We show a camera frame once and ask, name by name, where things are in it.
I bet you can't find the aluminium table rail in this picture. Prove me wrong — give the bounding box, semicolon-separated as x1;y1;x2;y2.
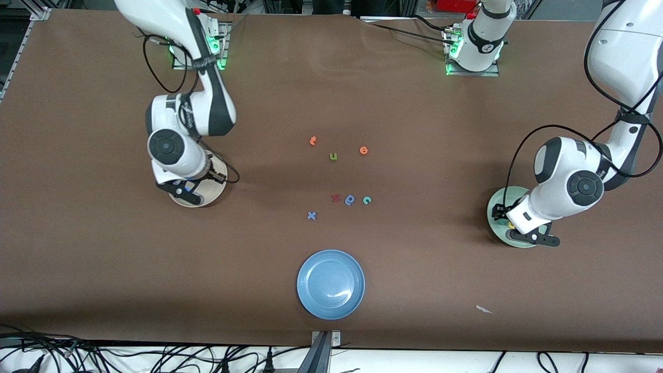
0;7;52;102

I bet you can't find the beige plate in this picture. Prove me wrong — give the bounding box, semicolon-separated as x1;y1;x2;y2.
170;150;228;208

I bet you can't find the green plate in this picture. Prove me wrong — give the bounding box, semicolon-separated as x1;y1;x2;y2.
486;185;550;249

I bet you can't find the blue plate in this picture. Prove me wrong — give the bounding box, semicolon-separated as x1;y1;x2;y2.
296;249;366;320

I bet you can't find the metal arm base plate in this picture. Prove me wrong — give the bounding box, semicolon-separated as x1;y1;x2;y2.
444;28;501;78
172;22;229;71

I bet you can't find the metal table clamp bracket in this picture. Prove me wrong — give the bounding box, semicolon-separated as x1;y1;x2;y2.
311;331;342;348

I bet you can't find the thick black floor cable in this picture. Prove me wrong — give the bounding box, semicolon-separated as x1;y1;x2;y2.
0;324;104;359

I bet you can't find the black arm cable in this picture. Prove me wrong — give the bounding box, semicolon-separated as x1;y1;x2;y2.
142;34;240;185
507;0;663;208

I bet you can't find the grey aluminium beam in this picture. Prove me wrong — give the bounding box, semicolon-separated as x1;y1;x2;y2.
296;332;332;373

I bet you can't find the red box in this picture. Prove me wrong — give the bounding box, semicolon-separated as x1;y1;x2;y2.
437;0;478;14

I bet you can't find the black table cable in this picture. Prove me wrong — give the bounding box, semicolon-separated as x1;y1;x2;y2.
408;13;456;34
369;22;454;48

